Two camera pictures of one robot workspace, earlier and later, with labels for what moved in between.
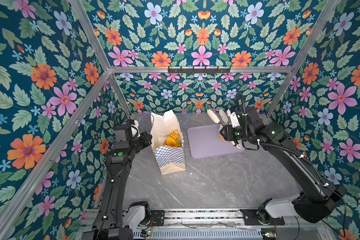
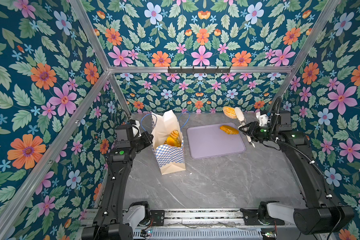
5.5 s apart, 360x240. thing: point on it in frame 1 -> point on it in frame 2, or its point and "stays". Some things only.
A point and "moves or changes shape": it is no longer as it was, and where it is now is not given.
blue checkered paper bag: [170, 159] stays
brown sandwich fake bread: [221, 137] moves or changes shape
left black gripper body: [137, 143] stays
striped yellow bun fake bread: [174, 134] stays
